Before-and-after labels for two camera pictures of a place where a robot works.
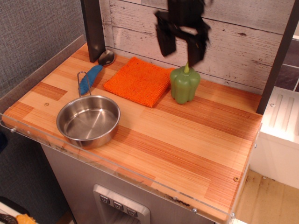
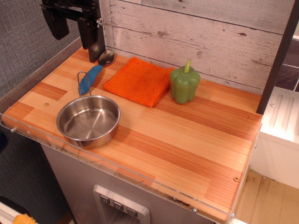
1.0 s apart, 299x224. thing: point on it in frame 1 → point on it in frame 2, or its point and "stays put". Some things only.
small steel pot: [89, 122] stays put
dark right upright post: [270, 81] stays put
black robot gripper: [183, 19] → [87, 12]
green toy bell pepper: [184, 81] stays put
